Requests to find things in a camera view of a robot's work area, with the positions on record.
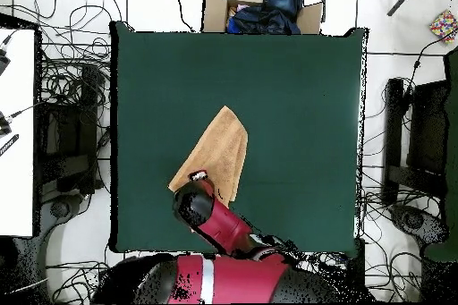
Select tan terry towel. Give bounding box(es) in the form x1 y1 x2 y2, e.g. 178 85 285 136
167 105 249 204

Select colourful patterned item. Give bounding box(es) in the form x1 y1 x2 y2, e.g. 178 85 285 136
428 9 458 45

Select dark green table cloth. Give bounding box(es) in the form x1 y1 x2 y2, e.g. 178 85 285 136
423 47 458 263
109 21 369 254

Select black box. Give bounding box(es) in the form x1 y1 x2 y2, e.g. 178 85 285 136
352 238 367 286

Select brown cardboard box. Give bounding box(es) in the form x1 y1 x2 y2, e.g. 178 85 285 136
201 0 325 35

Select dark blue clothing pile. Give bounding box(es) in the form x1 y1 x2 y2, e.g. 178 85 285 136
226 0 304 35

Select white table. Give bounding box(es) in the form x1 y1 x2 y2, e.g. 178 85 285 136
0 27 37 238

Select black strip with white marks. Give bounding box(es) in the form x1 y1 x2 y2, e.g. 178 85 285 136
0 133 20 158

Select black frame stand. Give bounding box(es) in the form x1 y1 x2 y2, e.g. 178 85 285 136
382 77 449 206
35 64 105 195

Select tangled black floor cables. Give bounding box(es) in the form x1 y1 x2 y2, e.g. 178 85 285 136
359 79 445 213
303 250 423 303
33 0 124 113
46 245 115 305

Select long black floor cable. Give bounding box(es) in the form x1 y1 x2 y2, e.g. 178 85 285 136
158 0 196 33

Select black device with cable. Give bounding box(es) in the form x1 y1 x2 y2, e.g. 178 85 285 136
0 102 40 137

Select thin black cable with connector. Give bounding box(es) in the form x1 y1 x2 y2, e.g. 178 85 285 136
403 27 458 106

